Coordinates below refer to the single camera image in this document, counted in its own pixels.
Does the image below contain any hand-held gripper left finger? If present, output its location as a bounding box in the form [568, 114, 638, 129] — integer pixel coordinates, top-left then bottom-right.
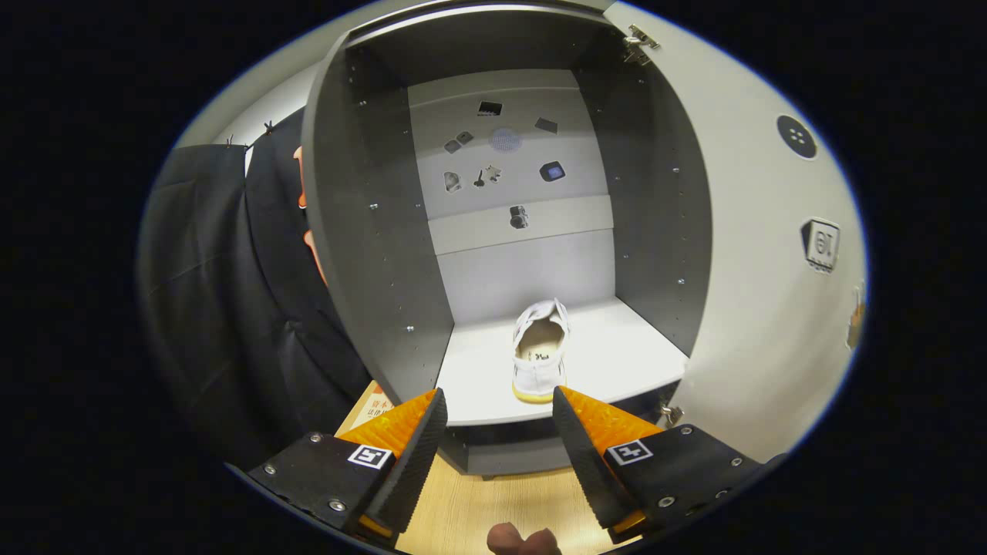
[225, 388, 450, 550]

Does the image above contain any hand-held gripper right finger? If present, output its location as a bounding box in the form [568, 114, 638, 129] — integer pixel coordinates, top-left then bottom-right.
[551, 385, 772, 544]

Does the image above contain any white canvas shoe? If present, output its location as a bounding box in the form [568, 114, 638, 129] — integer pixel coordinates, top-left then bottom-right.
[511, 298, 571, 404]

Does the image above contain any dark grey shoe cabinet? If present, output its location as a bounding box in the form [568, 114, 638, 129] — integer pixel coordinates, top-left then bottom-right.
[301, 0, 714, 479]

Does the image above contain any small stack of books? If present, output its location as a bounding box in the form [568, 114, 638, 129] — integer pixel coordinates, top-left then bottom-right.
[351, 380, 396, 429]

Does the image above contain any black backdrop cloth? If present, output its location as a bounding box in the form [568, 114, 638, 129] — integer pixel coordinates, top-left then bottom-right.
[139, 108, 372, 463]

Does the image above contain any row of black cloth clips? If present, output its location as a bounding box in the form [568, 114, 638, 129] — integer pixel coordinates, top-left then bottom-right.
[225, 119, 277, 149]

